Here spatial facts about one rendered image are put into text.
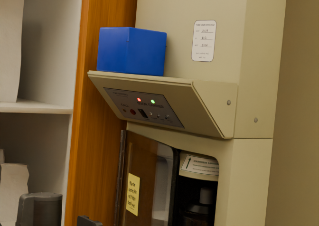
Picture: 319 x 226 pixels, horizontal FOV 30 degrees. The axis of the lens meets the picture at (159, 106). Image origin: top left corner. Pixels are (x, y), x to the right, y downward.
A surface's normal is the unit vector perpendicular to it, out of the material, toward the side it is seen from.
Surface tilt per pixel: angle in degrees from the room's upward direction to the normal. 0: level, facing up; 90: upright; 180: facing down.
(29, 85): 90
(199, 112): 135
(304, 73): 90
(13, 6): 83
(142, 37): 90
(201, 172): 66
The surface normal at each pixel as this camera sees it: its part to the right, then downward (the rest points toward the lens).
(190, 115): -0.60, 0.68
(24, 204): 0.44, 0.01
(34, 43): -0.76, -0.04
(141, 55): 0.64, 0.10
